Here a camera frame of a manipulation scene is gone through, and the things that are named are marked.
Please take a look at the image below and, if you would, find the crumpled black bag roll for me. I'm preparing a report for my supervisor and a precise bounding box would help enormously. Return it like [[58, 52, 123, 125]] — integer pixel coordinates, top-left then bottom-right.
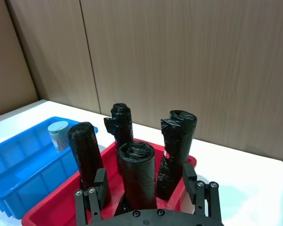
[[156, 110, 198, 201]]

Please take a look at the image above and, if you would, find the blue plastic bin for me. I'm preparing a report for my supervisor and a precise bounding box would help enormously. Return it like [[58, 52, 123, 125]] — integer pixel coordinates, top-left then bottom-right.
[[0, 117, 99, 219]]

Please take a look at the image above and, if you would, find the smooth black bag roll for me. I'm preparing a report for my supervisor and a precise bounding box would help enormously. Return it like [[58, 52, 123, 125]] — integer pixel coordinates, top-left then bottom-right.
[[67, 121, 111, 209]]

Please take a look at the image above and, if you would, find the jar with grey lid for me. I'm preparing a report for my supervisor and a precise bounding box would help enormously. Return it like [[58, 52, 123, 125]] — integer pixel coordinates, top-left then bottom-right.
[[48, 121, 70, 154]]

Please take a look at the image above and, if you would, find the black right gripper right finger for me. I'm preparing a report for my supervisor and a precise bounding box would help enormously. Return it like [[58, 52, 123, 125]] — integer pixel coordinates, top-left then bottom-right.
[[182, 162, 222, 223]]

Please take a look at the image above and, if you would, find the red plastic bin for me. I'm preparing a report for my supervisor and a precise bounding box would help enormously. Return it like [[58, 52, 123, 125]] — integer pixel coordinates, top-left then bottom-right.
[[21, 138, 198, 226]]

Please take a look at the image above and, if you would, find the thick black bag roll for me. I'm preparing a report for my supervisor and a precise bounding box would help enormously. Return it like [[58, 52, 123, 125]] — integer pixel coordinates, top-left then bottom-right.
[[117, 142, 158, 210]]

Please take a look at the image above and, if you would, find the black bag roll, loose flap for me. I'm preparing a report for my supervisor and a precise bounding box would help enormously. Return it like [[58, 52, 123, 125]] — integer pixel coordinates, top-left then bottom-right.
[[103, 103, 134, 153]]

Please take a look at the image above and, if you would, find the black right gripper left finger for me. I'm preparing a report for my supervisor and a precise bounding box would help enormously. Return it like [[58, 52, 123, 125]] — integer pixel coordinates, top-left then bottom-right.
[[74, 168, 109, 226]]

